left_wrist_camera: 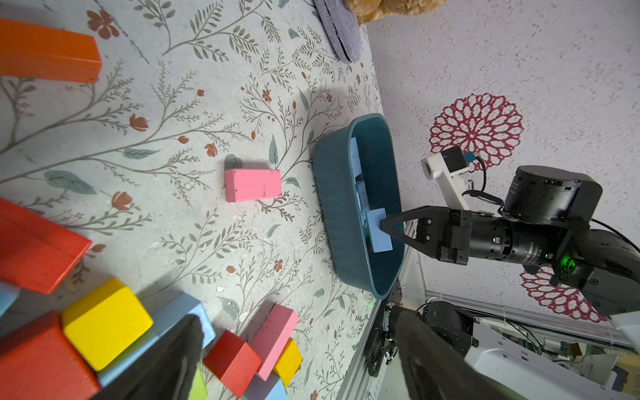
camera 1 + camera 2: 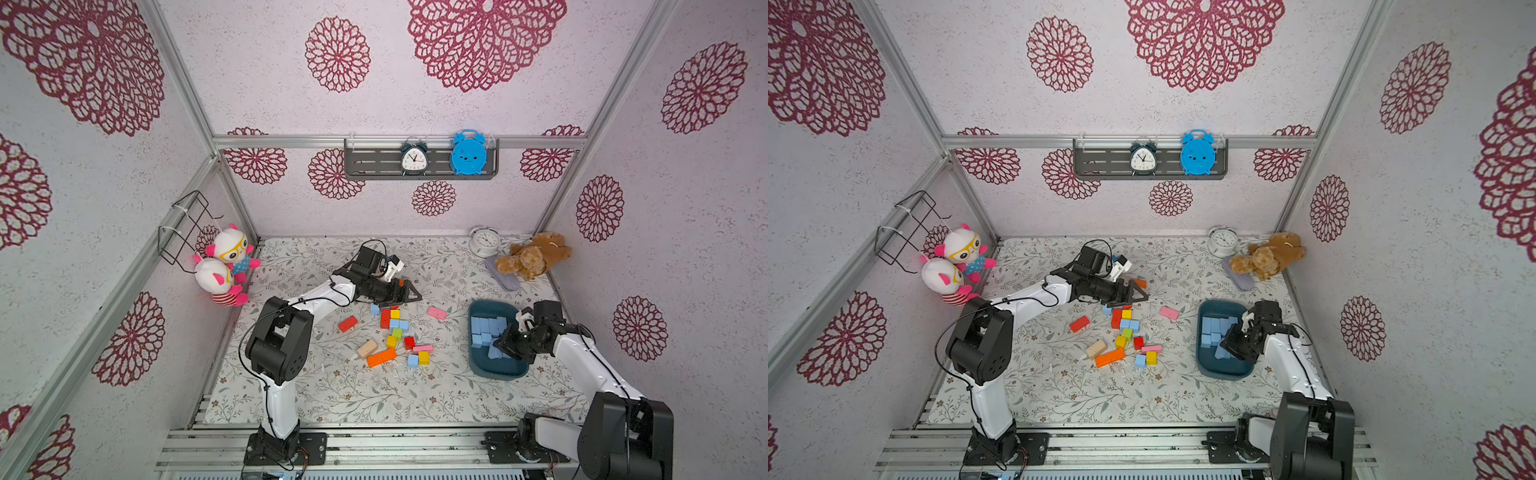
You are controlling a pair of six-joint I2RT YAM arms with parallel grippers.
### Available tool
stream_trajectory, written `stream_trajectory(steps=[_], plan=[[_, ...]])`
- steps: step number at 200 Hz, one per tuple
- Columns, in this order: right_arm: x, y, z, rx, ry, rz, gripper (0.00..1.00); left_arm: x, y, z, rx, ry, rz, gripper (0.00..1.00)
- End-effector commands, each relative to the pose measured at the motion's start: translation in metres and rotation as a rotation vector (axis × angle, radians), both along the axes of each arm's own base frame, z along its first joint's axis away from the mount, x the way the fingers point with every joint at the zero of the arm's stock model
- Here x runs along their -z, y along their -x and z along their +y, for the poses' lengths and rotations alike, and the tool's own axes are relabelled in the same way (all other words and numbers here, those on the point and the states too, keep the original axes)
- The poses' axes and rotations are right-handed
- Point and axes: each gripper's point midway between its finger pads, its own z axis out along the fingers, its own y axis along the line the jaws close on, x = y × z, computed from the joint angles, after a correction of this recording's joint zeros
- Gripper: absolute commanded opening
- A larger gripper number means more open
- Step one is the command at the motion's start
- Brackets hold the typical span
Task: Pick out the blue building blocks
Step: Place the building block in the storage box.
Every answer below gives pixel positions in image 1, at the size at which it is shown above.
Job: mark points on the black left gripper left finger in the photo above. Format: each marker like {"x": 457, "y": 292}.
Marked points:
{"x": 166, "y": 370}

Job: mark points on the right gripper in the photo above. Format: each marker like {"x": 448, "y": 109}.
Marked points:
{"x": 455, "y": 236}

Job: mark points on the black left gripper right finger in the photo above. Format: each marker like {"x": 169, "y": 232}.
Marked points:
{"x": 432, "y": 369}

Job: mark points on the light blue block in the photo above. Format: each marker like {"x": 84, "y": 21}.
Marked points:
{"x": 163, "y": 320}
{"x": 380, "y": 241}
{"x": 271, "y": 389}

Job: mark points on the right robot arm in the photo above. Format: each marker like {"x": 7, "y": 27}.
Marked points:
{"x": 544, "y": 221}

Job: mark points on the green cube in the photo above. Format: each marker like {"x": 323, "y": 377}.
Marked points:
{"x": 198, "y": 390}

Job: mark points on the dark teal plastic tray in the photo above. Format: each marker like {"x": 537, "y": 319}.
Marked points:
{"x": 355, "y": 172}

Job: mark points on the small red cube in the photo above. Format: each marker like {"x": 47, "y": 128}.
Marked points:
{"x": 233, "y": 362}

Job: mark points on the yellow cube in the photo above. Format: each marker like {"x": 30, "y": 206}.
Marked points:
{"x": 104, "y": 323}

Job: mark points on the long pink block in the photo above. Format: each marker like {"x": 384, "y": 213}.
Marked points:
{"x": 272, "y": 337}

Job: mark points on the yellow block lower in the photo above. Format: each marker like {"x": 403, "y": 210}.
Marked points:
{"x": 288, "y": 363}

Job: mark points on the long red block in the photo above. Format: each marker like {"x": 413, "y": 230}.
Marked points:
{"x": 36, "y": 254}

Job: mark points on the grey fabric glasses case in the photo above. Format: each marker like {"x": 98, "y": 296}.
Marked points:
{"x": 342, "y": 29}

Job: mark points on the brown teddy bear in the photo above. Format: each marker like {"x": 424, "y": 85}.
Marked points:
{"x": 368, "y": 11}

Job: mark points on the orange flat block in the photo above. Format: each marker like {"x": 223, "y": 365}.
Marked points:
{"x": 34, "y": 51}

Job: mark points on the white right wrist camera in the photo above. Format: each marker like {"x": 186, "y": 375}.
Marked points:
{"x": 450, "y": 168}

